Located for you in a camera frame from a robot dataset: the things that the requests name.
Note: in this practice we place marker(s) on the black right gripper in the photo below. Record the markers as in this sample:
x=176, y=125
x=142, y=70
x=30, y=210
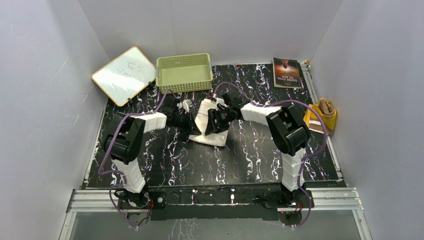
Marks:
x=215, y=126

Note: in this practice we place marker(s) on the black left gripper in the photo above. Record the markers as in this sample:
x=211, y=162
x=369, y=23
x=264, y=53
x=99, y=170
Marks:
x=191, y=127

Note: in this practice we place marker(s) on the white terry towel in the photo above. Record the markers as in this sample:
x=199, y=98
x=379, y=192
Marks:
x=201, y=120

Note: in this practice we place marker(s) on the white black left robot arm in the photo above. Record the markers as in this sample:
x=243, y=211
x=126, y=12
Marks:
x=123, y=142

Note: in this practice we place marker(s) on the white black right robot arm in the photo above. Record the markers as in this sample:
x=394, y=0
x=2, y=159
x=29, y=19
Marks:
x=289, y=132

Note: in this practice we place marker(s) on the green perforated plastic basket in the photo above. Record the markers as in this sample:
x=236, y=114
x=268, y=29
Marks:
x=184, y=73

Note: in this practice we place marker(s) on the wood framed whiteboard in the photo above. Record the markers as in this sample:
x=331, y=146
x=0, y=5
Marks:
x=125, y=76

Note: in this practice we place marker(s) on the dark paperback book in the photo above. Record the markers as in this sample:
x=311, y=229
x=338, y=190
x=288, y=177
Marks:
x=286, y=73

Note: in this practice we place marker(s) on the orange brown towel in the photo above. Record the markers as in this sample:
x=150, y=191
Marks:
x=328, y=114

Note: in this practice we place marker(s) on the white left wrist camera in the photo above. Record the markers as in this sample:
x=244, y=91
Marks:
x=184, y=106

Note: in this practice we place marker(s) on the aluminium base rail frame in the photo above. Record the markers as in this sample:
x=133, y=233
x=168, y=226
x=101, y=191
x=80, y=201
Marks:
x=219, y=202

